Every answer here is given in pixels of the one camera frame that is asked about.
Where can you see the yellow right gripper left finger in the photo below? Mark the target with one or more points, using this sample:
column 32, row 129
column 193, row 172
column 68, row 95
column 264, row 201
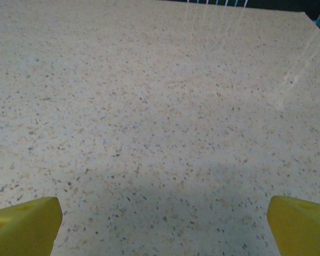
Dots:
column 24, row 232

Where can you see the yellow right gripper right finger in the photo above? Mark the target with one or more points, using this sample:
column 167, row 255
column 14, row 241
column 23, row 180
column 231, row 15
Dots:
column 301, row 229

